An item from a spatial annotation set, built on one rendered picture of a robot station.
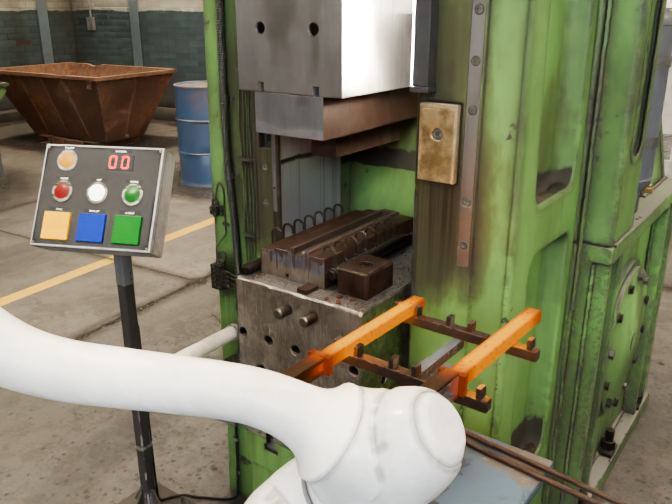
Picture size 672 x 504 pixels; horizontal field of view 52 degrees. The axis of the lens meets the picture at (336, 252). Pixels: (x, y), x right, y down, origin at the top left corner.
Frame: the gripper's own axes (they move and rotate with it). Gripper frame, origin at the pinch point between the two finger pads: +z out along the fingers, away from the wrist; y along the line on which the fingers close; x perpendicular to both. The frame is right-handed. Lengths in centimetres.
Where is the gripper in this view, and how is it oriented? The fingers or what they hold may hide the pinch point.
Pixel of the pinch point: (439, 391)
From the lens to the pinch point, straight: 105.4
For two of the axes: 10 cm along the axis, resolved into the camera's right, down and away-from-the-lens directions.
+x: 0.1, -9.5, -3.3
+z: 5.8, -2.6, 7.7
